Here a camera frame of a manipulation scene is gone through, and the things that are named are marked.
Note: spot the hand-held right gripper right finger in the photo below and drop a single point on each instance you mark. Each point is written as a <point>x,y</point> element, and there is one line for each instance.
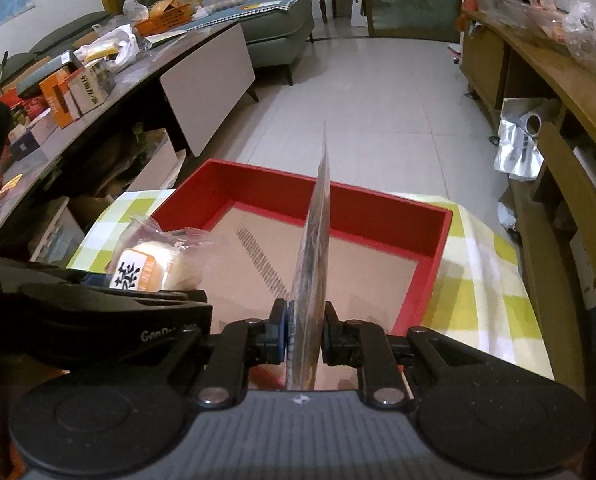
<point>331,332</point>

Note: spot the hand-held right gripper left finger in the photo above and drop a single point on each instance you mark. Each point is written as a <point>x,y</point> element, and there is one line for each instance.
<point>279,332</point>

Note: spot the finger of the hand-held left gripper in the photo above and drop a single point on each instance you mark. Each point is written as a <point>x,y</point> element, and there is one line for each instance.
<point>38,270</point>
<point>103,297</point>

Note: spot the round pastry clear packet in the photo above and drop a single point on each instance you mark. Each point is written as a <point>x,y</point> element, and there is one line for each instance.
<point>153,260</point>

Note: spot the large silver snack packet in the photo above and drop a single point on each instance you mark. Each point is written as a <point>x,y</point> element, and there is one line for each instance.
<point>312,240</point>

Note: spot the cardboard box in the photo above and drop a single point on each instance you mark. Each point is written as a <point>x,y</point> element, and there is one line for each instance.
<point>158,165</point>

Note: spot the yellow checkered tablecloth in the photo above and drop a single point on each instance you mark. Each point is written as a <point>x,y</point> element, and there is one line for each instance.
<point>478,285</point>

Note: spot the orange carton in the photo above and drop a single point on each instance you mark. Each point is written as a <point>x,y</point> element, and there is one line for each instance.
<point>58,100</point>

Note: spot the dark flat box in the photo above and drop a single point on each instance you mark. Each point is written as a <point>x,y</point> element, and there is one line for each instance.
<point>45,72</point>

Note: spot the dark coffee table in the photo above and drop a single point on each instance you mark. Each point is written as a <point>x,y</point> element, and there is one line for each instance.
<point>128,90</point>

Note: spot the white plastic bag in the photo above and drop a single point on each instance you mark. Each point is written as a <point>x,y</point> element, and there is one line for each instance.
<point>113,45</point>

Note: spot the silver foil bag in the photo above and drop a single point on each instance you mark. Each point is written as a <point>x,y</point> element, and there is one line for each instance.
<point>518,145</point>

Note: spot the white printed carton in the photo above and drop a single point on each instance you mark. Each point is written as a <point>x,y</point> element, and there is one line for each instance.
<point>590,275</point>

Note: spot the small clear plastic bag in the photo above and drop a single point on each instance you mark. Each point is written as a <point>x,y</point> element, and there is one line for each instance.
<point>135,10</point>

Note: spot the orange plastic basket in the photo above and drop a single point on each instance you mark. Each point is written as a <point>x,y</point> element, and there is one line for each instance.
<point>168,21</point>

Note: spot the yellow bread bag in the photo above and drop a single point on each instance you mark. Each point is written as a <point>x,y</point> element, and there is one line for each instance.
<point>178,1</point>

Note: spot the white paper roll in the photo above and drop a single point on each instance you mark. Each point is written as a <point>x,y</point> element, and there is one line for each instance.
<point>595,170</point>

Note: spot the clear egg pack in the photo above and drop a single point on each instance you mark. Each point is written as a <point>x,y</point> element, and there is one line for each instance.
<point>223,0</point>

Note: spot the wooden shelf cabinet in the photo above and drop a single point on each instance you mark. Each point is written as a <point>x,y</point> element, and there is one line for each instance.
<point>568,90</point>

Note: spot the glass sliding door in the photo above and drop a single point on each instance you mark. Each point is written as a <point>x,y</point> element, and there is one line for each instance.
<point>413,0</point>

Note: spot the clear crumpled plastic bag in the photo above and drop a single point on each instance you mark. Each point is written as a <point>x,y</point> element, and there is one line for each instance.
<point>583,27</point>

